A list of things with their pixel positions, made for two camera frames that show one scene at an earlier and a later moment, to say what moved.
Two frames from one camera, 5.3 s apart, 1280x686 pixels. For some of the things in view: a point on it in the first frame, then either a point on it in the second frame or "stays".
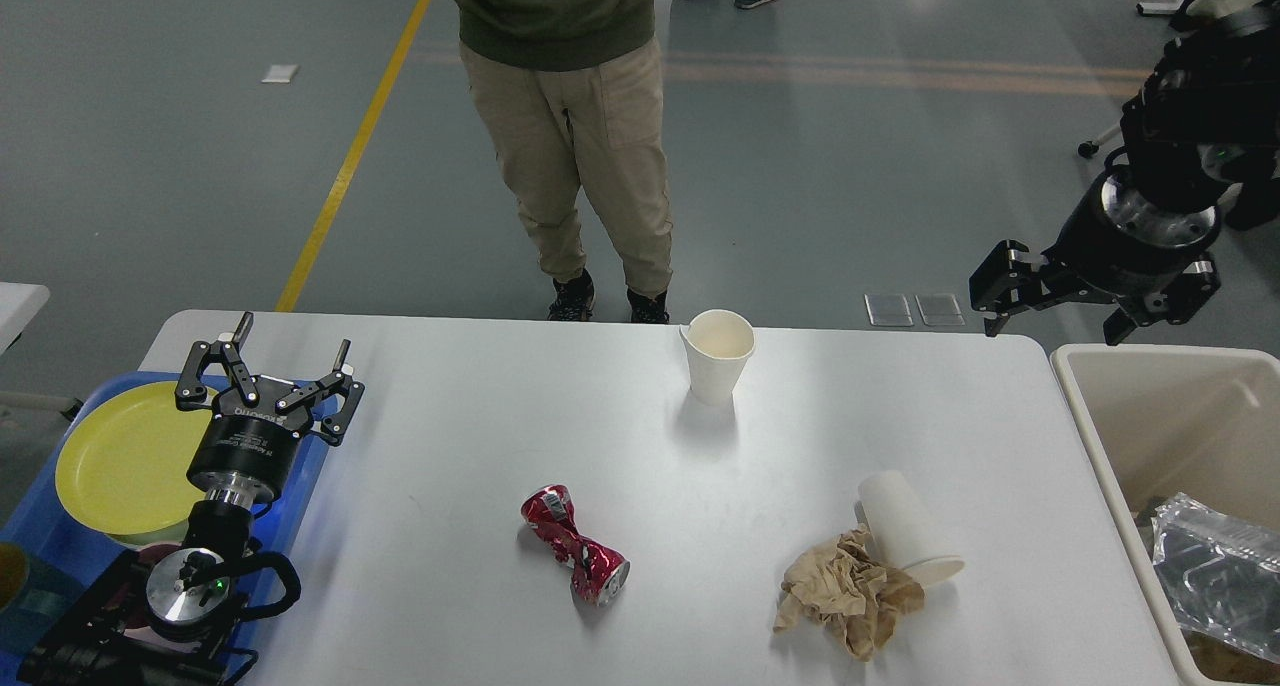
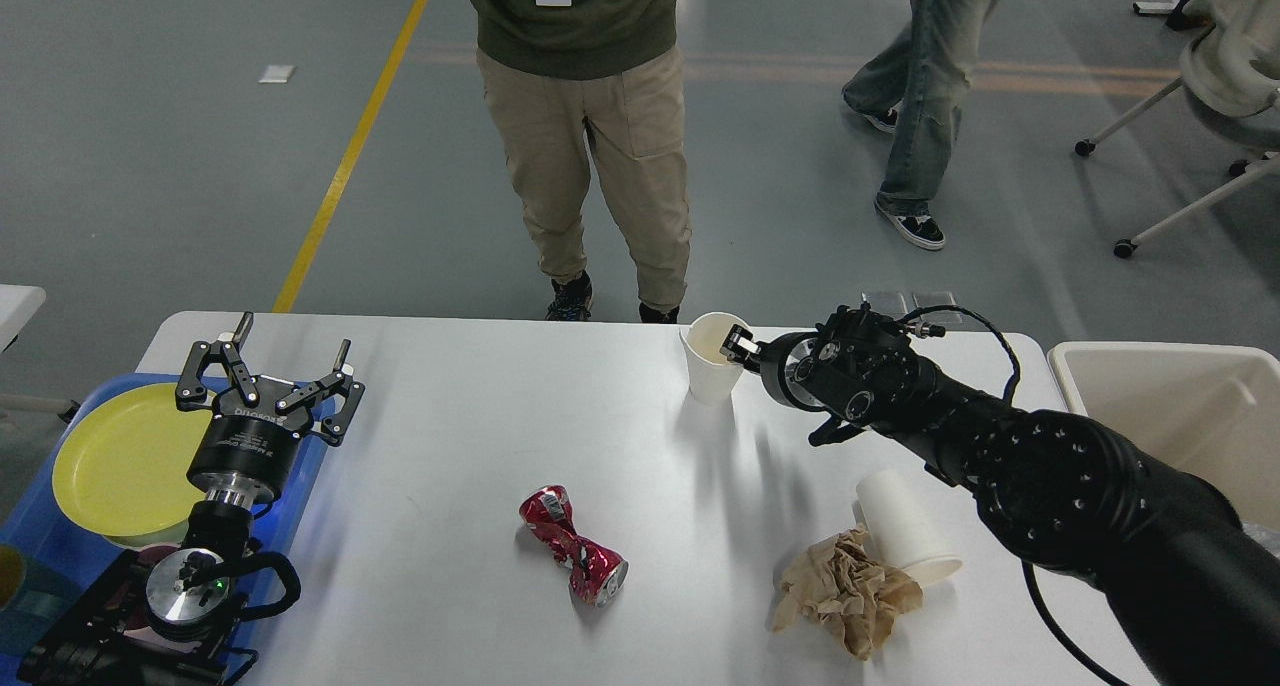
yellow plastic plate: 123,464 stays
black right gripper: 1128,248 → 797,366
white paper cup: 718,344 stays
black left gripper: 248,452 stays
